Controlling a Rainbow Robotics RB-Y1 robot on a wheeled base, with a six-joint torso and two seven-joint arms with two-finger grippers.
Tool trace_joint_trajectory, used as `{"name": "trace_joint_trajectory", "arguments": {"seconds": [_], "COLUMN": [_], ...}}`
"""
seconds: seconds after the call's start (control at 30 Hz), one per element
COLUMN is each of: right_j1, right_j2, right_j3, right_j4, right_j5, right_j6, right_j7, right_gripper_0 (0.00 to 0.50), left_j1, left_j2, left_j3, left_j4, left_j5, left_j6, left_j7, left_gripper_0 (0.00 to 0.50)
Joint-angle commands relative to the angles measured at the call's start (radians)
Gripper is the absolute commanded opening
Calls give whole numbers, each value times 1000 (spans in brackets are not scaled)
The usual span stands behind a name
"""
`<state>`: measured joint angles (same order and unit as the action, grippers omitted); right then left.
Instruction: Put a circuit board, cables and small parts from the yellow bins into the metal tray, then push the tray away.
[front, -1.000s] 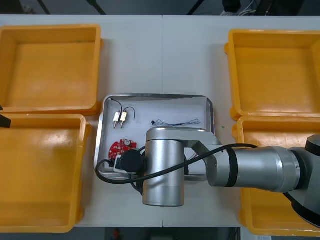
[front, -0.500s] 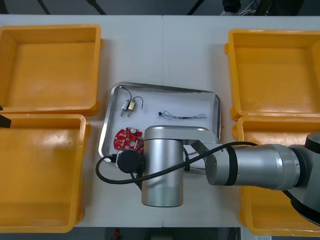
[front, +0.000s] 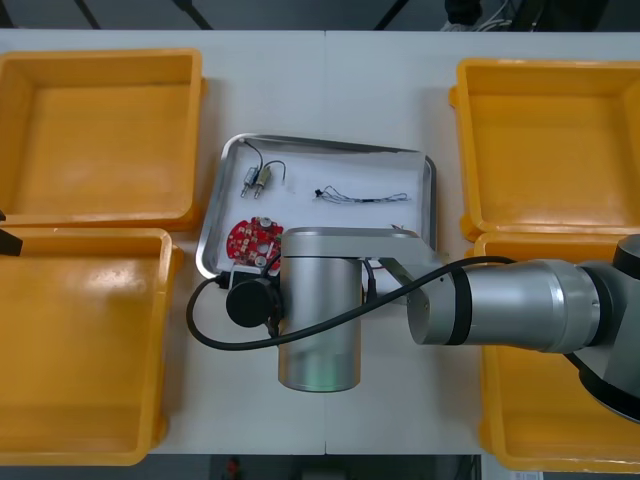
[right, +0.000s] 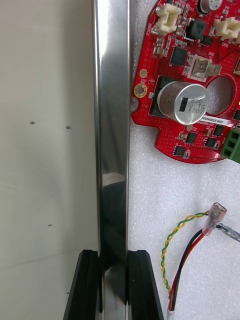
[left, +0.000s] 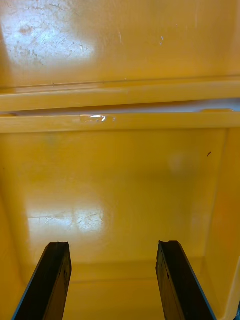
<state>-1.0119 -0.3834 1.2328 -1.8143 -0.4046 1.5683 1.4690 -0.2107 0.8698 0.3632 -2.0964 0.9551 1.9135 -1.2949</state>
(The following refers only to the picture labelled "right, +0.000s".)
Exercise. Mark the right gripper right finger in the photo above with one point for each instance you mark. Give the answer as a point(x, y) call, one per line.
point(142, 290)

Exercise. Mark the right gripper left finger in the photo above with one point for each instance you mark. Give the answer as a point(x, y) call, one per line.
point(85, 290)

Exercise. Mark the steel tray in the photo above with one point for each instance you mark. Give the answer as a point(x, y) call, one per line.
point(112, 125)

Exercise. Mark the round red circuit board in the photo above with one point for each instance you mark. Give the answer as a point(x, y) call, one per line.
point(175, 57)

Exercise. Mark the white foam sheet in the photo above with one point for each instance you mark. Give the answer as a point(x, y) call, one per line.
point(150, 200)

